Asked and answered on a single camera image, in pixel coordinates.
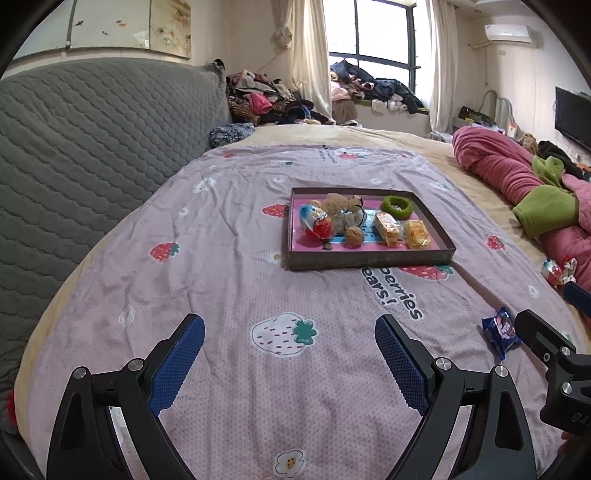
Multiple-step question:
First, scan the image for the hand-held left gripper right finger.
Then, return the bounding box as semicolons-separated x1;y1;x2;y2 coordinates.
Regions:
374;314;539;480

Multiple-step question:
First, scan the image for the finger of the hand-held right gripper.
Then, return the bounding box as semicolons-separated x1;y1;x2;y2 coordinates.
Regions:
563;281;591;319
515;309;591;393

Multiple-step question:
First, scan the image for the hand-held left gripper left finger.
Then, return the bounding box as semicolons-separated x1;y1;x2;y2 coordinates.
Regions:
46;313;206;480

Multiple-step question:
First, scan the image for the blue cookie packet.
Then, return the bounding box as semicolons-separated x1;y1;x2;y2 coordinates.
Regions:
481;308;522;361

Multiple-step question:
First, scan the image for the dark shallow box pink bottom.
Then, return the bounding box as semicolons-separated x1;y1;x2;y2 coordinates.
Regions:
281;187;457;271

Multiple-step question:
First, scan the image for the small yellow snack packet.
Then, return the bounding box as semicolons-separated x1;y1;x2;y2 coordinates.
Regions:
404;220;432;250

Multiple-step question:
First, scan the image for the long yellow snack packet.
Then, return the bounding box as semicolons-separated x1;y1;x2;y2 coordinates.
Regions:
374;211;406;247

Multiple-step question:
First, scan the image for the green fuzzy scrunchie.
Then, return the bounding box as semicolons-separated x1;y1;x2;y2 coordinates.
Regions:
381;195;413;221

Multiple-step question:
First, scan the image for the beige scrunchie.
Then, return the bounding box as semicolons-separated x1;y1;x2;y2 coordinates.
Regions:
323;193;365;234

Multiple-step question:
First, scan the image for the red white wrapped candy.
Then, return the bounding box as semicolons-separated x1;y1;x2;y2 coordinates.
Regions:
541;257;578;291

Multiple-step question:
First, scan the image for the green fleece cloth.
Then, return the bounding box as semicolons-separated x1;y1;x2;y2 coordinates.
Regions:
512;154;580;238

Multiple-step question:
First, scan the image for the pink strawberry print blanket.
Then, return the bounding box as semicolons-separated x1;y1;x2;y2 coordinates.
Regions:
18;144;568;480

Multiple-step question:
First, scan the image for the black cloth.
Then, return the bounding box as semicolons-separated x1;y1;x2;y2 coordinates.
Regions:
538;140;583;176

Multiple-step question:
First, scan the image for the pink quilt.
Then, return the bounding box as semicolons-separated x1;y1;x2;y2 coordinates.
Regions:
451;126;591;287

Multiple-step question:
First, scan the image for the black television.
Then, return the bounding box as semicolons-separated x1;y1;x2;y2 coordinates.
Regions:
554;86;591;153

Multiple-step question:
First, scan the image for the black green bag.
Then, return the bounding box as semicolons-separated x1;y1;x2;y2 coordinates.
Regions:
459;106;495;125

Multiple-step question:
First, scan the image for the beige bed sheet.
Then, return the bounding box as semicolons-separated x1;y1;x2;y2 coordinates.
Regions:
9;124;591;416

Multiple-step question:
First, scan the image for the dark blue patterned pillow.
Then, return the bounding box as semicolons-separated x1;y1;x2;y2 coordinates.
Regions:
209;122;256;148

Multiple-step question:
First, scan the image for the grey quilted headboard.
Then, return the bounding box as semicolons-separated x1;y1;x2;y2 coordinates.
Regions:
0;58;232;352

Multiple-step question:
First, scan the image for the cream curtain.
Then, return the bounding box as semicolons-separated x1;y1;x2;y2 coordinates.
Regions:
427;0;460;134
290;0;332;116

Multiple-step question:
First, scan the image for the white air conditioner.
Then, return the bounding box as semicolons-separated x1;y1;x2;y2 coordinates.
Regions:
484;24;533;46

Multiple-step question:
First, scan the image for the pile of dark clothes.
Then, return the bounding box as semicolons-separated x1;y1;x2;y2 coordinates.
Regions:
330;59;423;114

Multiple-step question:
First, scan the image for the pile of mixed clothes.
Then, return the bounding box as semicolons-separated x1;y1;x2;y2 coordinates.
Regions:
226;69;335;125

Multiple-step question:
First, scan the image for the black frame window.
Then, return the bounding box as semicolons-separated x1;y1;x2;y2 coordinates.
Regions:
329;0;435;100

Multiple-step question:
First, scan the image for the floral wall painting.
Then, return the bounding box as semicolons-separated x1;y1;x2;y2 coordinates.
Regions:
14;0;192;60

